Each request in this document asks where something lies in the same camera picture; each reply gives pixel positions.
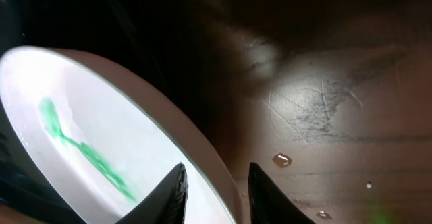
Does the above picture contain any white plate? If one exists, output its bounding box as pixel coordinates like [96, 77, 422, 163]
[1, 46, 242, 223]

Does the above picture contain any round black serving tray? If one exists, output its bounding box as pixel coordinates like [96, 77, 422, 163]
[1, 0, 188, 223]

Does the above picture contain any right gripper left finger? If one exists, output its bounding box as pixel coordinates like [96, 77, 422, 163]
[116, 163, 188, 224]

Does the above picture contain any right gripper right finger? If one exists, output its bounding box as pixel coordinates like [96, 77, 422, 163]
[248, 163, 314, 224]

